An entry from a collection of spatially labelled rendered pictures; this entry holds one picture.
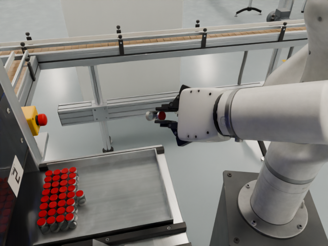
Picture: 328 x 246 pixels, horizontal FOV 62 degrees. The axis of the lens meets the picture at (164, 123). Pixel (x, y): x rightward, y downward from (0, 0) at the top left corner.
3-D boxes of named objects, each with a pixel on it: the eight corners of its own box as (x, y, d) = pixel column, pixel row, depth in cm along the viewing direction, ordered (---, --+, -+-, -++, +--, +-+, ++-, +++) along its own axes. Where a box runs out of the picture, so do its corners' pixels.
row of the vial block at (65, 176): (59, 232, 70) (54, 222, 67) (64, 178, 84) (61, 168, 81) (68, 231, 71) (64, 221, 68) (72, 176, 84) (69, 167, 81)
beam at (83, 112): (62, 126, 172) (57, 111, 164) (63, 118, 178) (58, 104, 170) (292, 97, 197) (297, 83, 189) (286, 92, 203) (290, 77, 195)
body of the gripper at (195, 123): (243, 145, 48) (194, 141, 56) (246, 88, 49) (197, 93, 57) (217, 143, 43) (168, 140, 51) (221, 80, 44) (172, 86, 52)
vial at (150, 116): (152, 121, 63) (164, 121, 60) (144, 120, 61) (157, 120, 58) (153, 112, 63) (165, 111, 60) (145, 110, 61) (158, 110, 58)
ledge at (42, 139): (0, 166, 90) (-2, 162, 89) (9, 140, 100) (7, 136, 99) (44, 160, 92) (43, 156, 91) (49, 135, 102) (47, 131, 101)
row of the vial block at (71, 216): (68, 231, 71) (64, 221, 68) (72, 176, 84) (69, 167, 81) (77, 229, 71) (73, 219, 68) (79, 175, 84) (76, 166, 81)
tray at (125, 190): (37, 252, 67) (32, 245, 64) (50, 171, 86) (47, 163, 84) (173, 226, 72) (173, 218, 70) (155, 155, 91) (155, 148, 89)
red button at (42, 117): (35, 129, 87) (31, 119, 85) (37, 121, 90) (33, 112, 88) (47, 128, 88) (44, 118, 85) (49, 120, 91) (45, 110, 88)
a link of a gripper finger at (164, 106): (187, 111, 56) (165, 112, 61) (189, 95, 56) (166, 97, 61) (176, 109, 54) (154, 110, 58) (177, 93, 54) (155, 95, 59)
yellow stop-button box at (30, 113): (14, 139, 86) (6, 121, 81) (19, 124, 91) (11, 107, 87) (39, 135, 87) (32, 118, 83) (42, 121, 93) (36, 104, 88)
